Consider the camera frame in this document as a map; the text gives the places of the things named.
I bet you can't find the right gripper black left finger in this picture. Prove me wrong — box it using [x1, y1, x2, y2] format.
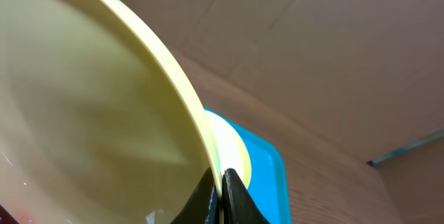
[171, 168, 219, 224]

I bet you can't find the yellow plate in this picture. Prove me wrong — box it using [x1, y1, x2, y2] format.
[205, 110, 252, 188]
[1, 0, 221, 223]

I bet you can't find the blue plastic tray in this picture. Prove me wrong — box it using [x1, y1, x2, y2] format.
[220, 116, 291, 224]

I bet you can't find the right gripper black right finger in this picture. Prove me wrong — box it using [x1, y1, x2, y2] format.
[222, 169, 270, 224]

